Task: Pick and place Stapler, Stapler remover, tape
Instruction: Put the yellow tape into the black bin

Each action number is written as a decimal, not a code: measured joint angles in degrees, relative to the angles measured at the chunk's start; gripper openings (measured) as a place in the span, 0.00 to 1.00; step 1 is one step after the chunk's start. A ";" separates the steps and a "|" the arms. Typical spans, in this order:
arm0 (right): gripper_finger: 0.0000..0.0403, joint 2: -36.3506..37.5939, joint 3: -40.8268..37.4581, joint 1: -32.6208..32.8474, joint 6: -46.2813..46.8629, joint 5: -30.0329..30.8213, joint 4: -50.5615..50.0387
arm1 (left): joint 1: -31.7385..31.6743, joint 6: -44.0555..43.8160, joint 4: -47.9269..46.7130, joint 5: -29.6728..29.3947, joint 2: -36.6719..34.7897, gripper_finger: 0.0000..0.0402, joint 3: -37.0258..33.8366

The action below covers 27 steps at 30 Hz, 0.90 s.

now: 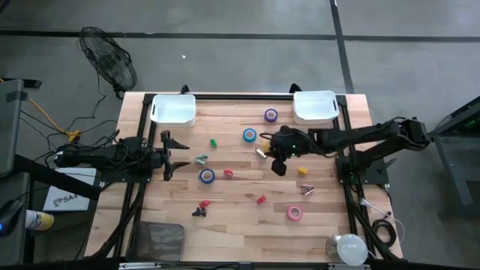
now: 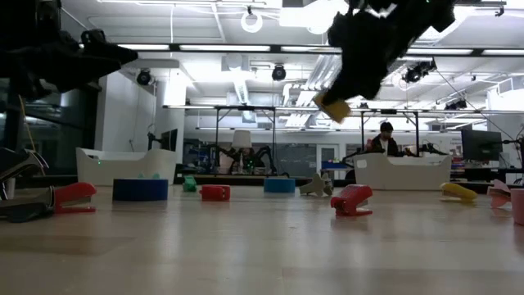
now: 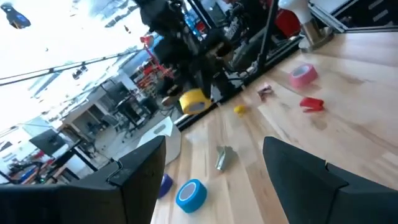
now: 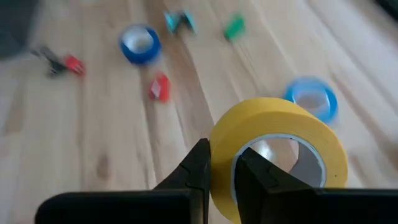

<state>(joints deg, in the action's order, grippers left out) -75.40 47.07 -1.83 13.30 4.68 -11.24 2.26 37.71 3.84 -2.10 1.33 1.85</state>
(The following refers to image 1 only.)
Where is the yellow and white bottle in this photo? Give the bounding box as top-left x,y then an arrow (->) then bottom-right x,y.
25,209 -> 56,231

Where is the black floor fan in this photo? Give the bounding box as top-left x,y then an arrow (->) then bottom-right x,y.
76,25 -> 138,101

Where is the white dome lamp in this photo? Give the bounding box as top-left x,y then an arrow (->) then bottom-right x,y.
325,233 -> 369,266

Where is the dark blue tape roll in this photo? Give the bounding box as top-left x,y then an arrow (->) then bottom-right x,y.
199,168 -> 216,185

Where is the black diagonal strut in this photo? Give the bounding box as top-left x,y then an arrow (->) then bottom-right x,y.
13,153 -> 103,202

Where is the white printed paper sheet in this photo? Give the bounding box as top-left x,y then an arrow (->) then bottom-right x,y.
42,167 -> 98,212

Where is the grey desk panel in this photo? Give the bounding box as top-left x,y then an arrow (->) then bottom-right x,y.
0,172 -> 32,268
0,78 -> 26,177

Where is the white plastic bin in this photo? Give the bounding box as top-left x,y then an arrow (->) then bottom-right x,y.
149,93 -> 197,128
292,90 -> 341,125

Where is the dark wire mesh tray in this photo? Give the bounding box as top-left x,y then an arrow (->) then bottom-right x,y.
125,220 -> 186,263

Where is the black aluminium table frame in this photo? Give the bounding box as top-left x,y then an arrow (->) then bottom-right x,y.
88,92 -> 402,263

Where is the black computer mouse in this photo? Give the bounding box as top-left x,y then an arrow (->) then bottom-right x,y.
0,198 -> 24,237

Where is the coiled black cable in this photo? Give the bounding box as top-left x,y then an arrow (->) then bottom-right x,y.
370,218 -> 398,248

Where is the black side table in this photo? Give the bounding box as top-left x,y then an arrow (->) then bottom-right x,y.
429,95 -> 480,221

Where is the black rig beam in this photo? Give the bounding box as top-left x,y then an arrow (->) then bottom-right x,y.
0,256 -> 480,270

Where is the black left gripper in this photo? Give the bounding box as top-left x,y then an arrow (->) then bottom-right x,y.
151,130 -> 192,182

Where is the pink tape roll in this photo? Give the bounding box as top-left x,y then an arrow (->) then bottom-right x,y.
286,204 -> 304,222

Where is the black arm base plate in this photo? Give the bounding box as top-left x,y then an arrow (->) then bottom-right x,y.
95,153 -> 155,185
335,155 -> 391,185

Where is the yellow extension cable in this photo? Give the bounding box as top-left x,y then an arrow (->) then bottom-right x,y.
0,77 -> 82,143

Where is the thin white cable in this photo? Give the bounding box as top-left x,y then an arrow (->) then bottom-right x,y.
358,197 -> 407,245

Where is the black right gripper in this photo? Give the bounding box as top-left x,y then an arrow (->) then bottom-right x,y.
268,125 -> 314,177

